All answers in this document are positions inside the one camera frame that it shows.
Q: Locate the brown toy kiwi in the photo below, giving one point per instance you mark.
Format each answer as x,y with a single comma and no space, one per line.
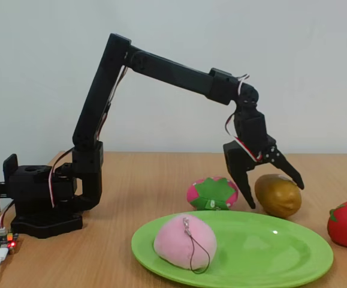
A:
281,198

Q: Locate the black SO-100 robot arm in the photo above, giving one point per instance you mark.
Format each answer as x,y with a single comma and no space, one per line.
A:
161,69

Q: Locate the green oval plate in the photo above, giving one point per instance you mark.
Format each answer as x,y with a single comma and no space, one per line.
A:
251,255

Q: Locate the pink plush strawberry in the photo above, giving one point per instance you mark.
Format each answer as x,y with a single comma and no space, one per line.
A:
212,192

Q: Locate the pink plush peach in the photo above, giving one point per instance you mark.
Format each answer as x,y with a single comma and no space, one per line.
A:
176,243

